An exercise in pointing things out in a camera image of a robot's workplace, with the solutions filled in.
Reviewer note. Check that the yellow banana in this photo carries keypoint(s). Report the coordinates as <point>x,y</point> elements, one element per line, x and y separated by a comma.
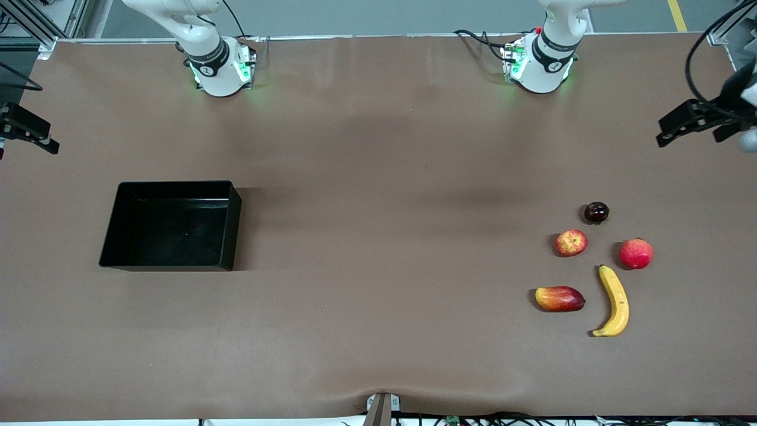
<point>618,302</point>

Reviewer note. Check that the aluminium frame corner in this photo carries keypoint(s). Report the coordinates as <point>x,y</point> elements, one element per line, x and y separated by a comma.
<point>739,47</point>

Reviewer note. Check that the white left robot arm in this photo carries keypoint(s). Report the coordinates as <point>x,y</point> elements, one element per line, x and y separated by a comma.
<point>547,59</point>

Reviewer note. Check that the aluminium frame profile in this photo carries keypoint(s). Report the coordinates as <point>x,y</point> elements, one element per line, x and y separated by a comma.
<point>35,26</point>

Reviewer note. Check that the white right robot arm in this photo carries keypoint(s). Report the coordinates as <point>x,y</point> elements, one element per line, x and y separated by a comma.
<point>207,59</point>

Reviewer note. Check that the dark purple plum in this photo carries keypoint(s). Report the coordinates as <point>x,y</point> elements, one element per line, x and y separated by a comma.
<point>596,212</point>

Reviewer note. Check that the black rectangular plastic box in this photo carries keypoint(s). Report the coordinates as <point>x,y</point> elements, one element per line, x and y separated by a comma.
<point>171,228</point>

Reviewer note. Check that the red yellow mango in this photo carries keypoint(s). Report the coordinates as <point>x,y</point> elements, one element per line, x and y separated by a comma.
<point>559,299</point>

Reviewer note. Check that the grey table edge bracket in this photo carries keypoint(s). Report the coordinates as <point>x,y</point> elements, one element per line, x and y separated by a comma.
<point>382,408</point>

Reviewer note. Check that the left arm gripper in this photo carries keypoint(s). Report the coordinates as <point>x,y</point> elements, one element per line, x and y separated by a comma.
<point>722,110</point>

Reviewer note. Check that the red yellow apple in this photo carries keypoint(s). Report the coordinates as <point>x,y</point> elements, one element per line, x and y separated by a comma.
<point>571,242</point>

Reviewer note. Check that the brown table cover mat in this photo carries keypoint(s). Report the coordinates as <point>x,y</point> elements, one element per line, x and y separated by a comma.
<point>378,148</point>

